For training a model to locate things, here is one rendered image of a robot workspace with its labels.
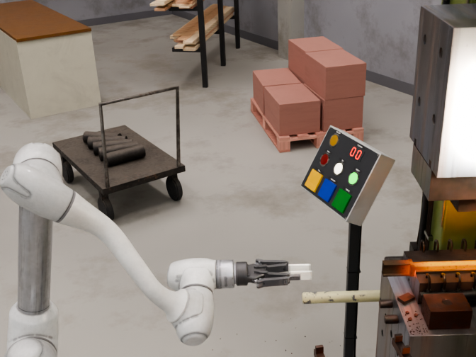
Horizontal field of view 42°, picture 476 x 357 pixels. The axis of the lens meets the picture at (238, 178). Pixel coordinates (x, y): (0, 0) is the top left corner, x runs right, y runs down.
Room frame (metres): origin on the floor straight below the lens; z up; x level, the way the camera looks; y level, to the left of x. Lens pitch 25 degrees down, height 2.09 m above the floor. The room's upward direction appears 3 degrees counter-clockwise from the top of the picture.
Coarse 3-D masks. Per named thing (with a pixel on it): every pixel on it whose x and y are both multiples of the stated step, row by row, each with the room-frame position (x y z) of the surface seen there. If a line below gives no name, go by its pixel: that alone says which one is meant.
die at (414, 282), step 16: (416, 256) 1.67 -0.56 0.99; (432, 256) 1.67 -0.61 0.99; (448, 256) 1.67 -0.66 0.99; (464, 256) 1.66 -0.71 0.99; (416, 272) 1.57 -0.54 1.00; (432, 272) 1.57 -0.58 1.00; (448, 272) 1.57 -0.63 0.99; (464, 272) 1.57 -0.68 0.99; (416, 288) 1.55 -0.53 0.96; (432, 288) 1.53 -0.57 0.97; (448, 288) 1.52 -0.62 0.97; (464, 288) 1.52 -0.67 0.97
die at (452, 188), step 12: (420, 156) 1.64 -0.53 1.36; (420, 168) 1.63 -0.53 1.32; (420, 180) 1.62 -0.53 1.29; (432, 180) 1.53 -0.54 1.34; (444, 180) 1.53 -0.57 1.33; (456, 180) 1.52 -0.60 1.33; (468, 180) 1.52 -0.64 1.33; (432, 192) 1.53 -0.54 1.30; (444, 192) 1.53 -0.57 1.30; (456, 192) 1.52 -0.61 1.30; (468, 192) 1.52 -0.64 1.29
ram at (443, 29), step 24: (432, 24) 1.65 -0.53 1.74; (456, 24) 1.51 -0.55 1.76; (432, 48) 1.62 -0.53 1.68; (456, 48) 1.48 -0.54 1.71; (432, 72) 1.60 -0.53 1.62; (456, 72) 1.48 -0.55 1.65; (432, 96) 1.58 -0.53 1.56; (456, 96) 1.48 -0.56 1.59; (432, 120) 1.56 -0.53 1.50; (456, 120) 1.48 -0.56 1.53; (432, 144) 1.54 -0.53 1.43; (456, 144) 1.48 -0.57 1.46; (432, 168) 1.52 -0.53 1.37; (456, 168) 1.48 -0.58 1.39
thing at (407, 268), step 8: (384, 264) 1.59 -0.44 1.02; (392, 264) 1.59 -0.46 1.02; (400, 264) 1.59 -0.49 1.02; (408, 264) 1.59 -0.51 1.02; (416, 264) 1.60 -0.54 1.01; (424, 264) 1.60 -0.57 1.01; (432, 264) 1.60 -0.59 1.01; (440, 264) 1.60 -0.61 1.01; (448, 264) 1.60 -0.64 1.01; (456, 264) 1.59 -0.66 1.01; (464, 264) 1.59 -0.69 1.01; (472, 264) 1.59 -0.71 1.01; (384, 272) 1.60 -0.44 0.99; (392, 272) 1.60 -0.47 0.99; (400, 272) 1.60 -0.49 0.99; (408, 272) 1.60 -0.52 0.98
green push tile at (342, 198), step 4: (340, 188) 2.08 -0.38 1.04; (340, 192) 2.07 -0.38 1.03; (344, 192) 2.05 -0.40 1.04; (336, 196) 2.07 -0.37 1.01; (340, 196) 2.06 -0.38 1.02; (344, 196) 2.04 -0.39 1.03; (348, 196) 2.02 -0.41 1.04; (336, 200) 2.06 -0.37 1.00; (340, 200) 2.04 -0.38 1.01; (344, 200) 2.03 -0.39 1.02; (348, 200) 2.01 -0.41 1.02; (332, 204) 2.07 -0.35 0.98; (336, 204) 2.05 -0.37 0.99; (340, 204) 2.03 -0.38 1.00; (344, 204) 2.02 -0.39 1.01; (336, 208) 2.04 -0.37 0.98; (340, 208) 2.02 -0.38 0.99; (344, 208) 2.01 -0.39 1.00
